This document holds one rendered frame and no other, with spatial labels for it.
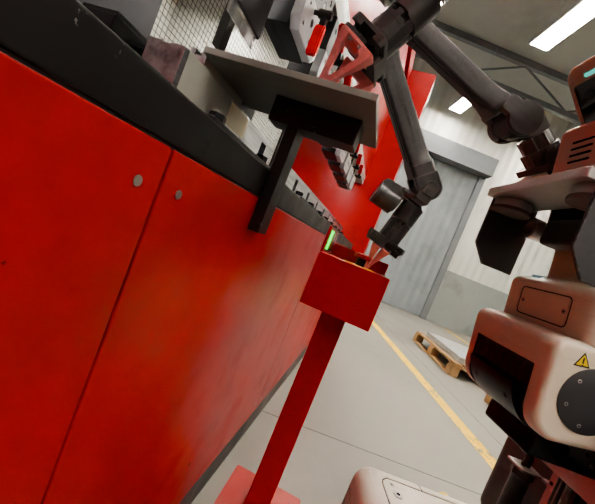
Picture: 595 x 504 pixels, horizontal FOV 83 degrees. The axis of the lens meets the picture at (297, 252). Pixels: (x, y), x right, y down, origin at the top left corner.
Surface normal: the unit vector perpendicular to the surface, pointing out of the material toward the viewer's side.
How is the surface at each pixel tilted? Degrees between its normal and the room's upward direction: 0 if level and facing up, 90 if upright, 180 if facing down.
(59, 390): 90
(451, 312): 90
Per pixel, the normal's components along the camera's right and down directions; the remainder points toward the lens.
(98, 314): 0.90, 0.37
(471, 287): 0.00, 0.06
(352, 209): -0.22, -0.04
